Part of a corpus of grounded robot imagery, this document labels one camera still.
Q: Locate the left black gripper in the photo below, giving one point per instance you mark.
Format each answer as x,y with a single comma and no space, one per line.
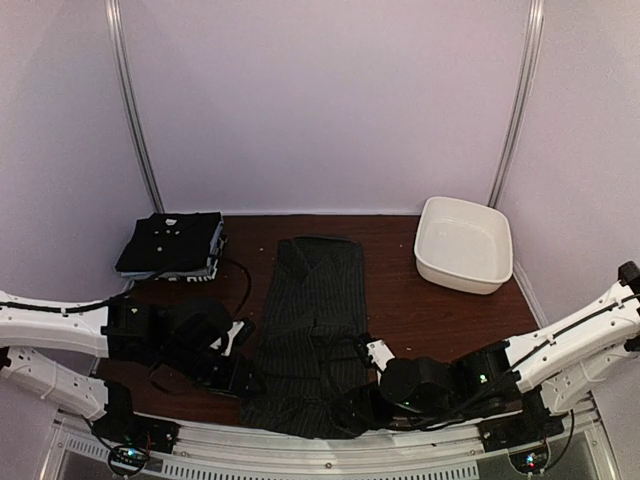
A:
233,382

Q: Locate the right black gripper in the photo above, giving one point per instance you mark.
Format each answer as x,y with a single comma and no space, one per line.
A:
366,406

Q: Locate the black pinstriped long sleeve shirt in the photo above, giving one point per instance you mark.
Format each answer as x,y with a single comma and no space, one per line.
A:
314,310

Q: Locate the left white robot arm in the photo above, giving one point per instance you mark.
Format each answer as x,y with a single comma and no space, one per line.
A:
197,338

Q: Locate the stack of folded shirts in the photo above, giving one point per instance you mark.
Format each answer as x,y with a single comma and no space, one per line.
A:
174,247

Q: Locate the left circuit board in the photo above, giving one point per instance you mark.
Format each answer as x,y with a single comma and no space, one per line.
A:
126,461

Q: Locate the circuit board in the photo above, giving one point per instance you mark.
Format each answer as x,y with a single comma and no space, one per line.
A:
530,461
126,461

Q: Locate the right circuit board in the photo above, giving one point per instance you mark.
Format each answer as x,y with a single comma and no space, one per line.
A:
530,461

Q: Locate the white plastic tub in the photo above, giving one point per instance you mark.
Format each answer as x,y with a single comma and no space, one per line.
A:
463,246

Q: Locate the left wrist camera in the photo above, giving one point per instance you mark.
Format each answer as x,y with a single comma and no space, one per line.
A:
238,334

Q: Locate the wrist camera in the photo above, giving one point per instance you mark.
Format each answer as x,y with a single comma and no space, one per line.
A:
374,353
238,334

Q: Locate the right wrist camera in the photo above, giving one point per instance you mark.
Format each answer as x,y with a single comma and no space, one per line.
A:
374,353

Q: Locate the aluminium front rail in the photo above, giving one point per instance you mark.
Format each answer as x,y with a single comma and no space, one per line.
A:
209,451

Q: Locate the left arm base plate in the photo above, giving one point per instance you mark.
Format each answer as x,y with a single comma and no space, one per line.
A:
137,430

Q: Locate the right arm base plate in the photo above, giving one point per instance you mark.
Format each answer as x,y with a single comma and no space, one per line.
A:
517,430

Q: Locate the left aluminium post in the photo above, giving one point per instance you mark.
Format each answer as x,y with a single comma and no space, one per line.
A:
132,115

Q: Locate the aluminium post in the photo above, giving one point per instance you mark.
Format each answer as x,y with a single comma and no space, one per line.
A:
132,115
529,61

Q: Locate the right aluminium post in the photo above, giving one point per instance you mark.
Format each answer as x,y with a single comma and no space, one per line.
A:
529,61

